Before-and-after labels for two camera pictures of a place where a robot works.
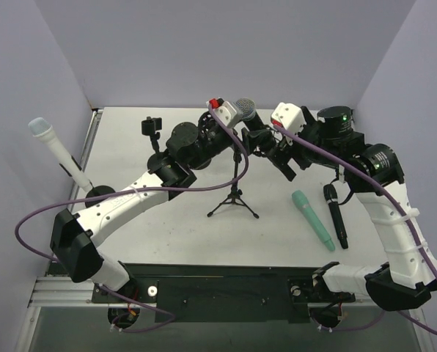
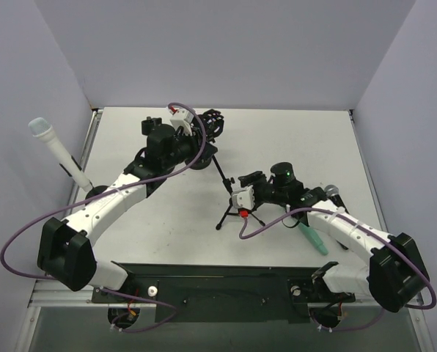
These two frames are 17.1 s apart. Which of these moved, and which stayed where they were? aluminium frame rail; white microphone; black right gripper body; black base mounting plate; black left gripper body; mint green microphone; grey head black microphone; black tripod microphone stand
Moved: black tripod microphone stand; black left gripper body; grey head black microphone; black right gripper body; mint green microphone
Stayed: white microphone; black base mounting plate; aluminium frame rail
